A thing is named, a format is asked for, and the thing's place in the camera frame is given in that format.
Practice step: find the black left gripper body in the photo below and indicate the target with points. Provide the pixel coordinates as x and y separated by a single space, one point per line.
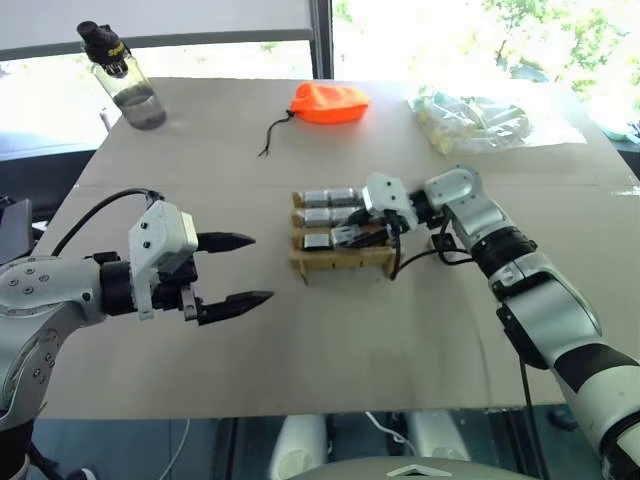
175 290

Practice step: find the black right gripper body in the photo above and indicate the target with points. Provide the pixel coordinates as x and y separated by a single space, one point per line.
382 222

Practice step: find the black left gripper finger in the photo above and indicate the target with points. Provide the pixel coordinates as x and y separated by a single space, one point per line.
235 304
225 242

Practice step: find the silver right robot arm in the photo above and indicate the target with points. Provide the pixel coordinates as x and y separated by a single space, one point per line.
545 300

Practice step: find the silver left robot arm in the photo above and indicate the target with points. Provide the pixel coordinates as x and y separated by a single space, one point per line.
50 292

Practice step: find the wooden battery holder tray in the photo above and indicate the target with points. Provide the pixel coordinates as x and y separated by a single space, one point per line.
340 260

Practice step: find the clear plastic bag of items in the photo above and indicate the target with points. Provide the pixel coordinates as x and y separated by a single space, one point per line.
480 122

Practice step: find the white rounded robot leg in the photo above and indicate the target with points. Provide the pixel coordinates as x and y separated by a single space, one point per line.
435 435
300 445

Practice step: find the dark flat screen device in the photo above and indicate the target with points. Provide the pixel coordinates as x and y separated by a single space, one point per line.
15 230

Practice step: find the clear bottle with black cap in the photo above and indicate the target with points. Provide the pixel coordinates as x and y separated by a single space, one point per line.
130 90

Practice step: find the grey robot torso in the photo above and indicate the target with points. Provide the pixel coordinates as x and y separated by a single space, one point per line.
415 470

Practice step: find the pale green cloth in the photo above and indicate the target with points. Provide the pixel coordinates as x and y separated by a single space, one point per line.
622 131

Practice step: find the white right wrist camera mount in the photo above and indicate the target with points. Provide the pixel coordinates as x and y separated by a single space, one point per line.
387 197

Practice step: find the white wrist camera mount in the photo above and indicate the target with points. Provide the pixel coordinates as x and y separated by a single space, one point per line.
387 197
157 227

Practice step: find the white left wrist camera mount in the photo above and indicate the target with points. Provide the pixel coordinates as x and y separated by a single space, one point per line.
157 227

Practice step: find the grey window frame post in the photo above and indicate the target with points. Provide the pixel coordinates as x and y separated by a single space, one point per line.
320 37

